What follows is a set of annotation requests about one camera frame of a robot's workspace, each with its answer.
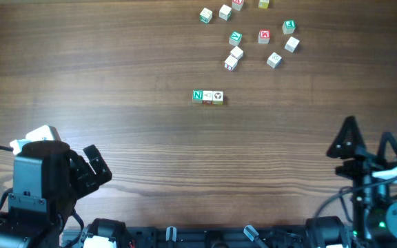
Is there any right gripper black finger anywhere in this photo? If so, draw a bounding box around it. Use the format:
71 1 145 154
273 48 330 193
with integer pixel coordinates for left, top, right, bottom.
376 132 397 165
326 116 367 159

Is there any wooden block green letter N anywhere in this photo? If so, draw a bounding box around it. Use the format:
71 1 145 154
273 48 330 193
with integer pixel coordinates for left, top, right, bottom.
192 90 203 104

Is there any wooden block red letter A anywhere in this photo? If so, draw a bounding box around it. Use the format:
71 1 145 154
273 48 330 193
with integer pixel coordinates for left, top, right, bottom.
202 90 213 105

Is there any wooden block yellow side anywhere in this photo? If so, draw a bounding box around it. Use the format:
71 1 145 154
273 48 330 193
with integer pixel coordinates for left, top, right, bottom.
212 91 224 105

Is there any wooden block green letter Y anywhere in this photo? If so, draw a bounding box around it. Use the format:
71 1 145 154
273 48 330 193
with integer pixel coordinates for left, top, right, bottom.
229 31 243 46

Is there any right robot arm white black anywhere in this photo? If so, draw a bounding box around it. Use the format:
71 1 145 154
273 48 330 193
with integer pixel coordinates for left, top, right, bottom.
306 116 397 247

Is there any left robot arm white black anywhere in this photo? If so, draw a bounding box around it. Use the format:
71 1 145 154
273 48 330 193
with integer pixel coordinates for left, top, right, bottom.
0 141 134 248

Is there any wooden block plain lower right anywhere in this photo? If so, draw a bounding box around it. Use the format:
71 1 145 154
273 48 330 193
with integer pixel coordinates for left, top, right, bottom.
267 52 282 68

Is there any wooden block plain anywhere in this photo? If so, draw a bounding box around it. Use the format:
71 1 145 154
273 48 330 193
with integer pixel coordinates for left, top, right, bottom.
267 52 282 68
219 4 232 21
230 46 244 60

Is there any wooden block far right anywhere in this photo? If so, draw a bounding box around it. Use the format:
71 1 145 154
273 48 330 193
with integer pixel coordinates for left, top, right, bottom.
285 37 300 52

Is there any wooden block green letter right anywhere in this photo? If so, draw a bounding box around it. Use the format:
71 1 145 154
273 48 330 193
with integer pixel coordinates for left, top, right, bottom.
282 19 296 34

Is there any wooden block red letter M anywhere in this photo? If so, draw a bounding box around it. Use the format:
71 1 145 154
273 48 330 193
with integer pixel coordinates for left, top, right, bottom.
258 30 271 44

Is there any wooden block red edge lower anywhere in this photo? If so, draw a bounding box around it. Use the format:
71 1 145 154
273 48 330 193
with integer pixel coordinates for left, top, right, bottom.
224 55 238 71

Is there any wooden block red edge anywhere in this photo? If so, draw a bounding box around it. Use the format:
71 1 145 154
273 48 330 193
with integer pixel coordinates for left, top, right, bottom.
232 0 244 11
224 55 238 71

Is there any wooden block plain middle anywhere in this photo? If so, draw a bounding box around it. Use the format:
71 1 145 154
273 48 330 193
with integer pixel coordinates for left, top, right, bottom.
230 46 244 60

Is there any wooden block red top edge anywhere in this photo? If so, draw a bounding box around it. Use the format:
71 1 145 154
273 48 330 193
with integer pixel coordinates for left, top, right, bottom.
232 0 244 11

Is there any wooden block plain top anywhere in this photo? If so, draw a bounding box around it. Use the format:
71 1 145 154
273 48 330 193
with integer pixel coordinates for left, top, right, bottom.
219 4 232 21

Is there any wooden block green corner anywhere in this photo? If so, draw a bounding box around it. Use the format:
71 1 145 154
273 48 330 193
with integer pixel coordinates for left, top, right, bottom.
199 8 213 24

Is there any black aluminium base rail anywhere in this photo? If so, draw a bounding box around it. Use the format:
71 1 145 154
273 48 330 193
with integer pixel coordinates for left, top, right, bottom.
61 225 370 248

